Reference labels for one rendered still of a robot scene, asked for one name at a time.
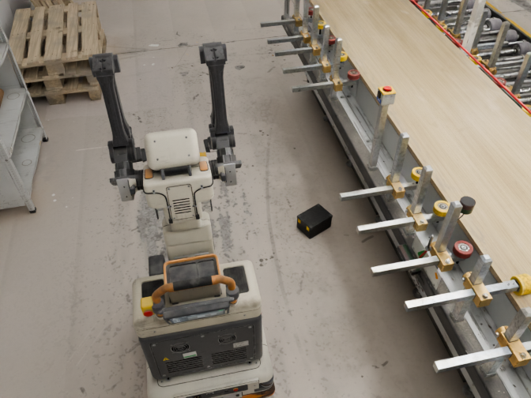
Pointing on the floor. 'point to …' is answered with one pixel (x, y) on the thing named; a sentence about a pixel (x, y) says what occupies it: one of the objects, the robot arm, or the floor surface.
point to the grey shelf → (16, 134)
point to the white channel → (473, 24)
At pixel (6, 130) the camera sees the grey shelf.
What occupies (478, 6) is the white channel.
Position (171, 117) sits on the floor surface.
